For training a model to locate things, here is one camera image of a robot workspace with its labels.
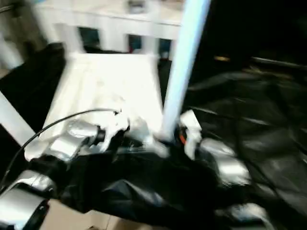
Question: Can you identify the white plastic table top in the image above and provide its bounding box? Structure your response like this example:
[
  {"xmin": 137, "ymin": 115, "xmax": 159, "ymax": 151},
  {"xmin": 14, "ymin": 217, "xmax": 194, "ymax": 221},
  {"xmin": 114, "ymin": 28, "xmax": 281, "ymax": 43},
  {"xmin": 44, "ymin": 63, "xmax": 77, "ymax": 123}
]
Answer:
[{"xmin": 24, "ymin": 52, "xmax": 171, "ymax": 161}]

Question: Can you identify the black plastic mat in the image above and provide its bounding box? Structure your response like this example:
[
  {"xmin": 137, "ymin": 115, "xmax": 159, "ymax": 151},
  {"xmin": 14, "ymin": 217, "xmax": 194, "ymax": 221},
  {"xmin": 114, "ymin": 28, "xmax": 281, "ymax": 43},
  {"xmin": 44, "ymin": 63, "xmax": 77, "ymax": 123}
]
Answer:
[{"xmin": 0, "ymin": 42, "xmax": 307, "ymax": 230}]

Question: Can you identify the white sideboard cabinet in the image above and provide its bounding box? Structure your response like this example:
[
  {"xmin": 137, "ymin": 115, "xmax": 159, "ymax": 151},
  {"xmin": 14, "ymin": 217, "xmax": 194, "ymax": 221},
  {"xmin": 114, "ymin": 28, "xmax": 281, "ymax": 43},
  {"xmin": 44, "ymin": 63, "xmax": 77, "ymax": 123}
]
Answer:
[{"xmin": 33, "ymin": 0, "xmax": 183, "ymax": 58}]

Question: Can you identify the black speaker cabinet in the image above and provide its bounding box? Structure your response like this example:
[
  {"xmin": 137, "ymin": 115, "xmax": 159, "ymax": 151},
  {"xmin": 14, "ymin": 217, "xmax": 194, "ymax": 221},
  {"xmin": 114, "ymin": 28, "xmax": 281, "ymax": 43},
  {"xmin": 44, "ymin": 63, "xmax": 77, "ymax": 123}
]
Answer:
[{"xmin": 201, "ymin": 0, "xmax": 257, "ymax": 69}]

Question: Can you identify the black metal rod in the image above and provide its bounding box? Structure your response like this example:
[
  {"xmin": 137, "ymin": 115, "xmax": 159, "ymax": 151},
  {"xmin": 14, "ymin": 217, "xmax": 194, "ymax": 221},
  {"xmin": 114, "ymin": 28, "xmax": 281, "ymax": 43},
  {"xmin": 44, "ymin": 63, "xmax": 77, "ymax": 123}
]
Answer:
[{"xmin": 251, "ymin": 57, "xmax": 307, "ymax": 69}]

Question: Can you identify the dark bag of small parts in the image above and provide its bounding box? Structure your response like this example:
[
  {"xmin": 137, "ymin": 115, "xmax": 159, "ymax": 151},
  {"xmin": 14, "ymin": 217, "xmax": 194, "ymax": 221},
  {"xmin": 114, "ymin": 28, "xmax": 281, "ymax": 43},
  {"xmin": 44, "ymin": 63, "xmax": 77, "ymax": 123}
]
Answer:
[{"xmin": 128, "ymin": 0, "xmax": 144, "ymax": 10}]

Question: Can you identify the white slanted pipe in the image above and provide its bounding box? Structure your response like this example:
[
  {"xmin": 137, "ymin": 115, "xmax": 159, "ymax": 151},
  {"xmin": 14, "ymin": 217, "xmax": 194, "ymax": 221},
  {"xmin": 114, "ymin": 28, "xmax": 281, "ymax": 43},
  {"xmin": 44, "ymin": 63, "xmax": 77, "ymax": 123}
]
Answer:
[{"xmin": 0, "ymin": 33, "xmax": 24, "ymax": 69}]

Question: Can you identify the grey metal tripod stand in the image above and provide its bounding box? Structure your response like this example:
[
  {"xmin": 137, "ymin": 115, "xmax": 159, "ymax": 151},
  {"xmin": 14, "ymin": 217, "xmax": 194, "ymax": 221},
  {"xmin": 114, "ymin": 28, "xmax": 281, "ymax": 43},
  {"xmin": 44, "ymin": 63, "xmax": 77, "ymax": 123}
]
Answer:
[{"xmin": 0, "ymin": 0, "xmax": 46, "ymax": 52}]

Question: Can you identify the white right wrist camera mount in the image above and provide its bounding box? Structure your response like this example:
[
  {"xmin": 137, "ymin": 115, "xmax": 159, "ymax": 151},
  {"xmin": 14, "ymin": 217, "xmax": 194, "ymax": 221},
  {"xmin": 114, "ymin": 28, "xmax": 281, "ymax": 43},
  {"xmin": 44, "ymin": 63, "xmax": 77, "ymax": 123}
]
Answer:
[{"xmin": 179, "ymin": 109, "xmax": 203, "ymax": 159}]

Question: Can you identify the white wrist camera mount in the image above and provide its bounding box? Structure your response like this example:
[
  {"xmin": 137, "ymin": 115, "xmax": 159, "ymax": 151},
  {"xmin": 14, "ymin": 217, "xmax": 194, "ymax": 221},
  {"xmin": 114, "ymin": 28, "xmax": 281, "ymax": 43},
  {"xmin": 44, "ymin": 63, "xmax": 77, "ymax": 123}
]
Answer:
[
  {"xmin": 179, "ymin": 109, "xmax": 203, "ymax": 159},
  {"xmin": 102, "ymin": 110, "xmax": 132, "ymax": 150}
]

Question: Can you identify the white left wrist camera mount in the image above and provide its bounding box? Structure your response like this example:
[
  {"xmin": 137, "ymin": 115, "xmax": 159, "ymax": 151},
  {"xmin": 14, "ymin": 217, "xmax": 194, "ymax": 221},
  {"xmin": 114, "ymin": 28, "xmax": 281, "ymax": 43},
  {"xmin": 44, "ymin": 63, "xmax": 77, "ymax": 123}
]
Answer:
[{"xmin": 102, "ymin": 110, "xmax": 132, "ymax": 150}]

